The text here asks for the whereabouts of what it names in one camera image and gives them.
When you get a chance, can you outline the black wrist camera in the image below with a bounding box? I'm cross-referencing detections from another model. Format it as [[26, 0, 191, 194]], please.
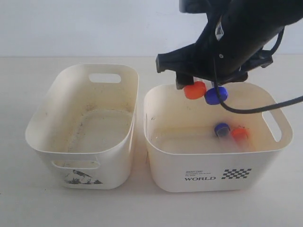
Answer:
[[179, 0, 210, 14]]

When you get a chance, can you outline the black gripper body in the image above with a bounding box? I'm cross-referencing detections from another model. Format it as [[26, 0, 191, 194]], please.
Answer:
[[156, 14, 273, 84]]

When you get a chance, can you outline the white WORLD bin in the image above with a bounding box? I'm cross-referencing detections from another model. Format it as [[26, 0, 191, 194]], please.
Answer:
[[143, 85, 293, 192]]

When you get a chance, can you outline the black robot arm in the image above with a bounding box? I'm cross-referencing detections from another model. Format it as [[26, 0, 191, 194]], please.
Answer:
[[156, 0, 303, 86]]

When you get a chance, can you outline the white plastic bin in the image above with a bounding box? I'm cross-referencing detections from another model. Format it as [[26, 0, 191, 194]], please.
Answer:
[[25, 63, 139, 190]]

